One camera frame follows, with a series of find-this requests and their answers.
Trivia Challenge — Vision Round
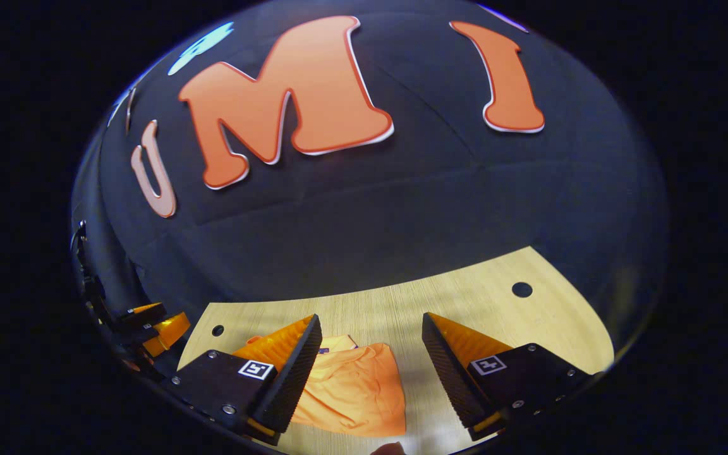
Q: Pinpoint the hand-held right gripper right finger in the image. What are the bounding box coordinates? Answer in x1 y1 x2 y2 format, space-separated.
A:
421 312 593 442

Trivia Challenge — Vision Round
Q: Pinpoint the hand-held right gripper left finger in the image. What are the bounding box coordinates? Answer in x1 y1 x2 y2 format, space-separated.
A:
176 313 324 446

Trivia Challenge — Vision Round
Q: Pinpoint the orange T-shirt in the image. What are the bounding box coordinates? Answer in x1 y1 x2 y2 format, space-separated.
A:
289 335 408 439

